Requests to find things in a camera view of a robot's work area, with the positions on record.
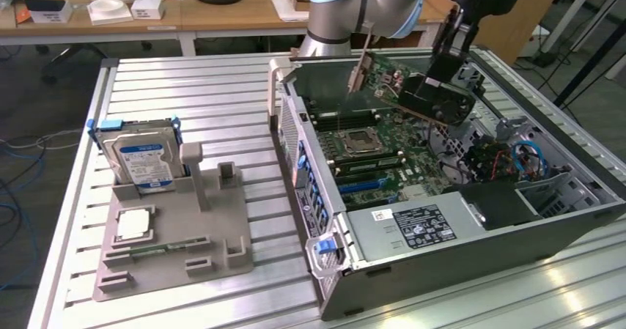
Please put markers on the black office chair base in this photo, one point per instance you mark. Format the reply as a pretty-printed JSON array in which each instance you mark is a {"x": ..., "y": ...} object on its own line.
[{"x": 78, "y": 52}]

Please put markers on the wooden cabinet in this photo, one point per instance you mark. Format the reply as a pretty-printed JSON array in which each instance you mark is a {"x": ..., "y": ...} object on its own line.
[{"x": 509, "y": 36}]

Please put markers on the green graphics card black fan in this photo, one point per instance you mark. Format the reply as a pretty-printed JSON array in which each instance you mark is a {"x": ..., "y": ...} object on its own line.
[{"x": 386, "y": 83}]

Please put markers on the blue disk carrier frame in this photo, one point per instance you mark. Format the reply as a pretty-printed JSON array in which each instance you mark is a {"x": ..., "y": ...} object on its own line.
[{"x": 109, "y": 124}]

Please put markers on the green RAM stick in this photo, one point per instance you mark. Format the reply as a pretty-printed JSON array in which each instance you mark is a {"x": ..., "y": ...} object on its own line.
[{"x": 157, "y": 250}]

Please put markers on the white square tray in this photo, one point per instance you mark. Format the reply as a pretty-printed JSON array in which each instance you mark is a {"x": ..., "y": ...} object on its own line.
[{"x": 109, "y": 12}]

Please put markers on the black RAM stick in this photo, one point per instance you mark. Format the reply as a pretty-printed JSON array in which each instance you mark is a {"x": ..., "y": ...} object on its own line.
[{"x": 367, "y": 163}]

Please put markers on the silver CPU chip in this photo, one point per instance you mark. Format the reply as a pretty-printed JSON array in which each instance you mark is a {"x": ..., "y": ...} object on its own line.
[{"x": 133, "y": 224}]

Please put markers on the grey power supply with label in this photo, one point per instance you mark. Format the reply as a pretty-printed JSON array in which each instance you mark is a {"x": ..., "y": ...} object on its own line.
[{"x": 386, "y": 233}]

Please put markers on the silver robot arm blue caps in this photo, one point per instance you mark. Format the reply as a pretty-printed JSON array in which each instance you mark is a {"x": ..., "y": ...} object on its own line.
[{"x": 338, "y": 10}]

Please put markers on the white box black lid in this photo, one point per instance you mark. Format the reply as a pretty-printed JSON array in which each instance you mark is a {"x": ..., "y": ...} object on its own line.
[{"x": 48, "y": 12}]

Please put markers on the perforated metal disk bay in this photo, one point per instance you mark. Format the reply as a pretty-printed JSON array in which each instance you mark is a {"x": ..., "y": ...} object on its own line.
[{"x": 454, "y": 142}]

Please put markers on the white paper stack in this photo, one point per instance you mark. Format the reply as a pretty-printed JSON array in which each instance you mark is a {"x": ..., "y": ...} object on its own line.
[{"x": 289, "y": 8}]

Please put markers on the green motherboard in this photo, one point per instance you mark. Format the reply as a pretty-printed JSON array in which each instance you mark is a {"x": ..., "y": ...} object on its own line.
[{"x": 416, "y": 168}]

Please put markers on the metal CPU socket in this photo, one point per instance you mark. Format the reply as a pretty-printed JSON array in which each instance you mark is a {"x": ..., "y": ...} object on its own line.
[{"x": 362, "y": 142}]

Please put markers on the white box with label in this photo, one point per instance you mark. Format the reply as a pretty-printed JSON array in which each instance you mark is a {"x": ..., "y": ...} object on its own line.
[{"x": 147, "y": 8}]

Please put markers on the blue case latch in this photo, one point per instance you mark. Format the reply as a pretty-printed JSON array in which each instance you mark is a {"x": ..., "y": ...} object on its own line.
[{"x": 325, "y": 250}]

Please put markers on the silver hard disk blue label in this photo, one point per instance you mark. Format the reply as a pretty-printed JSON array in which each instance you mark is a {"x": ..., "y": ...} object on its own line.
[{"x": 139, "y": 160}]

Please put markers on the blue expansion slot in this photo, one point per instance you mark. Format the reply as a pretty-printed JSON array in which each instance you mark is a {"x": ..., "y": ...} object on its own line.
[{"x": 365, "y": 186}]

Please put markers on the open dark grey PC case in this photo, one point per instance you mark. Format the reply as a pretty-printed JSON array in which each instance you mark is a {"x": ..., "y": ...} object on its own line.
[{"x": 489, "y": 255}]

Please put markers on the grey printed parts rack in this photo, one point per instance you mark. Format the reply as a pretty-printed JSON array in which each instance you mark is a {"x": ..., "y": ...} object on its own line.
[{"x": 195, "y": 230}]

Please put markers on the black RAM slots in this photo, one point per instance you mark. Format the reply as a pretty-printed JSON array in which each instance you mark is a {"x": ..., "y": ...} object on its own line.
[{"x": 342, "y": 120}]

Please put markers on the wooden desk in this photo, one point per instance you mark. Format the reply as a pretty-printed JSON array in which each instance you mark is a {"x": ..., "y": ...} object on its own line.
[{"x": 221, "y": 17}]

